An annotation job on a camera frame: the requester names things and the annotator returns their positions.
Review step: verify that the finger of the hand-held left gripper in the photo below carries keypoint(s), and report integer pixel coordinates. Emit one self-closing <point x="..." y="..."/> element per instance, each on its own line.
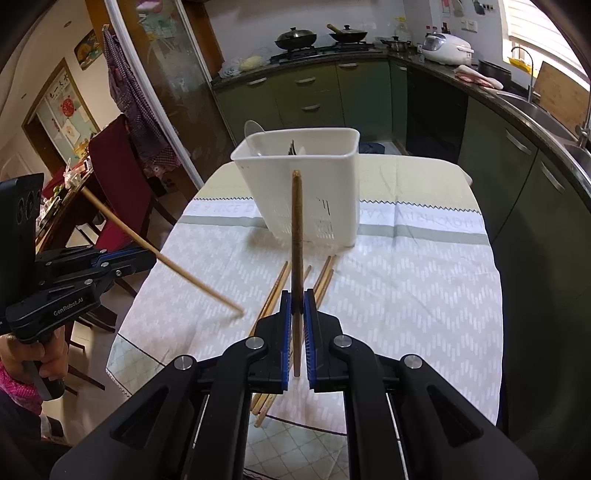
<point x="136" y="261"/>
<point x="83" y="285"/>

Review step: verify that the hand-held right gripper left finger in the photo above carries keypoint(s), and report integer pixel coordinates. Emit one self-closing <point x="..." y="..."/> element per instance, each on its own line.
<point x="286" y="341"/>

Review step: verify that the pink white cloth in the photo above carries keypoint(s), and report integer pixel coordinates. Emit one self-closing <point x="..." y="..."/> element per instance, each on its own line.
<point x="478" y="76"/>

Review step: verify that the dark brown wooden chopstick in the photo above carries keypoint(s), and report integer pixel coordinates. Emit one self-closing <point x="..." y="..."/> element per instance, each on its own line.
<point x="306" y="273"/>
<point x="298" y="230"/>

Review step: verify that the white window blind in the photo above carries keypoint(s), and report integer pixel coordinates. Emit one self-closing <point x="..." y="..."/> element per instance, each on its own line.
<point x="535" y="21"/>

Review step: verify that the small steel pot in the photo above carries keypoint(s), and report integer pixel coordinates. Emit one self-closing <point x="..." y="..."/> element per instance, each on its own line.
<point x="397" y="45"/>

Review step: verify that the black gas stove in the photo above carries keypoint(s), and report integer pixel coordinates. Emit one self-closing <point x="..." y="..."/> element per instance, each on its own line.
<point x="323" y="50"/>

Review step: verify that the clear oil bottle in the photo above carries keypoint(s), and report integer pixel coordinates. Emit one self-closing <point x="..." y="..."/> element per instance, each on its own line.
<point x="403" y="30"/>

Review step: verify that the pink plastic object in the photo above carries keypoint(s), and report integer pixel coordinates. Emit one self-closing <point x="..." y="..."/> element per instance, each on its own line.
<point x="148" y="4"/>

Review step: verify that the tall steel faucet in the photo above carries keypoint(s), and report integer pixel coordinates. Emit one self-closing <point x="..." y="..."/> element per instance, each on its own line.
<point x="582" y="137"/>

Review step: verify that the black built-in appliance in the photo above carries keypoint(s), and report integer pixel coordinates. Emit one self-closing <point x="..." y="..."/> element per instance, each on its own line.
<point x="436" y="115"/>

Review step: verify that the white plastic utensil holder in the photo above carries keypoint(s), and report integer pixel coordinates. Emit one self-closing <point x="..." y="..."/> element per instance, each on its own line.
<point x="277" y="184"/>

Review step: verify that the glass sliding door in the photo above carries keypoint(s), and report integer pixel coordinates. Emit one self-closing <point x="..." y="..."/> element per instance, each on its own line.
<point x="180" y="92"/>

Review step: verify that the framed wall picture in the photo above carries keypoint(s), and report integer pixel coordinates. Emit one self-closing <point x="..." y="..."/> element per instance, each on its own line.
<point x="87" y="50"/>

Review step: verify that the person's left hand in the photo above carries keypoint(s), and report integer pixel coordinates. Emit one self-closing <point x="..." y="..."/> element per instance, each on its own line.
<point x="53" y="357"/>

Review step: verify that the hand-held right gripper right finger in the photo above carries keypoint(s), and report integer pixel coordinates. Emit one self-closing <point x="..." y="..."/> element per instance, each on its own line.
<point x="310" y="341"/>

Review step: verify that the wooden door with posters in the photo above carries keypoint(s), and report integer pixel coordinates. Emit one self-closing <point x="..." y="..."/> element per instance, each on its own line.
<point x="60" y="110"/>

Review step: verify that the steel hanging spatula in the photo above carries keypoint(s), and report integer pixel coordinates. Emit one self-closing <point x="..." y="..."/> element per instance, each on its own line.
<point x="458" y="7"/>

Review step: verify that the pale yellow bag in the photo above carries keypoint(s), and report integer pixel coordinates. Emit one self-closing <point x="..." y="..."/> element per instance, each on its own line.
<point x="253" y="63"/>

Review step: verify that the small steel faucet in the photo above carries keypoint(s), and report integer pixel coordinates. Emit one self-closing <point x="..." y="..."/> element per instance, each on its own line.
<point x="531" y="69"/>

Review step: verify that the green lower kitchen cabinets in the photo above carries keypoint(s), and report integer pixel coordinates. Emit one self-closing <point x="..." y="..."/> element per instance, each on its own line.
<point x="314" y="92"/>

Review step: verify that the row of dark sauce bottles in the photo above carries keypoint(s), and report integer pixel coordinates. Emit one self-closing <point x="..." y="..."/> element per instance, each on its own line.
<point x="438" y="28"/>

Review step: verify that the yellow sponge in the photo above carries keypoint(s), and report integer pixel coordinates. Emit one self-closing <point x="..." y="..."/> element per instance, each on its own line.
<point x="519" y="62"/>

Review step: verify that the steel double sink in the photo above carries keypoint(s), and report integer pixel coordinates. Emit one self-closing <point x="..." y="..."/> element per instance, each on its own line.
<point x="540" y="115"/>

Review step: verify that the checkered hanging apron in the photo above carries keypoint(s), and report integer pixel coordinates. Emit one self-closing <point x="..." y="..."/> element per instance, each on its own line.
<point x="134" y="101"/>

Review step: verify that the red hanging utensil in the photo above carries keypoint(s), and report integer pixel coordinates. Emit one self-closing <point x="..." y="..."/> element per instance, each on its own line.
<point x="445" y="5"/>

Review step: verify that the white plastic spoon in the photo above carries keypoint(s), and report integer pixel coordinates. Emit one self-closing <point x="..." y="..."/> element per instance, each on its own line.
<point x="253" y="134"/>

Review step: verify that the black wok with lid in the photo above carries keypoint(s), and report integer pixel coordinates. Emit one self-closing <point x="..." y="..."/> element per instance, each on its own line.
<point x="295" y="38"/>

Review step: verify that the clear plastic bag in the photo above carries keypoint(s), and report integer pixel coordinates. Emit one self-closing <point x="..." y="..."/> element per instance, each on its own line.
<point x="229" y="70"/>

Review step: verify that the pale yellow tablecloth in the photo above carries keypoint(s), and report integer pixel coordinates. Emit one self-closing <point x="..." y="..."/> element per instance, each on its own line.
<point x="406" y="177"/>

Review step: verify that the dark kitchen countertop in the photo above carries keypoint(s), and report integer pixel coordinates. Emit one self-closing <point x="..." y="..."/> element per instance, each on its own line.
<point x="415" y="61"/>

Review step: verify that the white rice cooker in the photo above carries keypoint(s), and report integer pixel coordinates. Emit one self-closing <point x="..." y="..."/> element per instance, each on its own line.
<point x="445" y="48"/>

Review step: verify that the white grey patterned tablecloth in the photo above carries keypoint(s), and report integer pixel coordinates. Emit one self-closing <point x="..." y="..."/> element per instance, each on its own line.
<point x="415" y="300"/>

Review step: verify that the blue grey floor cloth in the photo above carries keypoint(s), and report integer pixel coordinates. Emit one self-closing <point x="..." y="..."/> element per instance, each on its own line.
<point x="375" y="148"/>

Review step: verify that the bamboo cutting board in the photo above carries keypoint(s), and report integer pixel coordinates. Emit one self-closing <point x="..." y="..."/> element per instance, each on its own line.
<point x="561" y="97"/>

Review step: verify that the red covered wooden chair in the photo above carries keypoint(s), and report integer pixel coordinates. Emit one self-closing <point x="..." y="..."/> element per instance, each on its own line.
<point x="120" y="184"/>

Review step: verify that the light wooden chopstick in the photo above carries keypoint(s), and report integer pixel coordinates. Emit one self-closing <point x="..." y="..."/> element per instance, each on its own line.
<point x="326" y="284"/>
<point x="272" y="290"/>
<point x="323" y="271"/>
<point x="198" y="286"/>
<point x="270" y="302"/>

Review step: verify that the black hanging spatula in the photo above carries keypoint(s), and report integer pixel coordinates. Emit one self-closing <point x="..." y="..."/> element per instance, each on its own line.
<point x="478" y="5"/>

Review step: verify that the white wall socket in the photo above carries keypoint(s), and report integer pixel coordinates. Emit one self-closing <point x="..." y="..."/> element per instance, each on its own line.
<point x="470" y="25"/>

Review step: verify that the cluttered wooden table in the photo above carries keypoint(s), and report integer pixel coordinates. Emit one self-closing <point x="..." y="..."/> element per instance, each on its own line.
<point x="64" y="198"/>

